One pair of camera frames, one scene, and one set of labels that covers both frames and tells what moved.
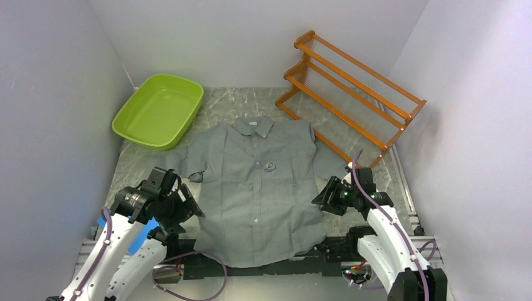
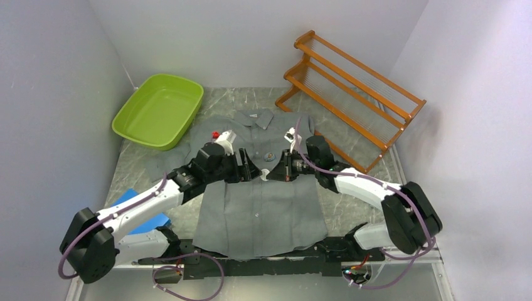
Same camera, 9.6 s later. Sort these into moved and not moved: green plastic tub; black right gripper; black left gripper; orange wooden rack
Moved: black right gripper; black left gripper
Not moved: green plastic tub; orange wooden rack
